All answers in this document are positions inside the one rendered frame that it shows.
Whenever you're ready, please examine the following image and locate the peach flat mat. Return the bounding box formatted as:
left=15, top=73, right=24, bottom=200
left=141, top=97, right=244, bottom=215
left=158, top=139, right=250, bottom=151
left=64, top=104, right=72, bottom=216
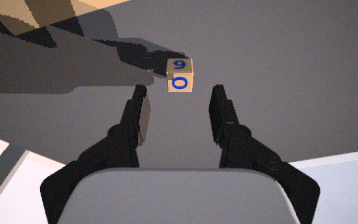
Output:
left=0, top=0, right=128, bottom=36

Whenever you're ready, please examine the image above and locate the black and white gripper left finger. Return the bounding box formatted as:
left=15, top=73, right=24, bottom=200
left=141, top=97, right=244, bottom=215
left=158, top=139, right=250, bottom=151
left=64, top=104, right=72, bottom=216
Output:
left=40, top=84, right=151, bottom=224

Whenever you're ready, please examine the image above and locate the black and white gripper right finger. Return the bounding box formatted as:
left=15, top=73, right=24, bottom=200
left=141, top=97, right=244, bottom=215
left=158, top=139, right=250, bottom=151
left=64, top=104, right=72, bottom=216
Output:
left=209, top=84, right=320, bottom=224

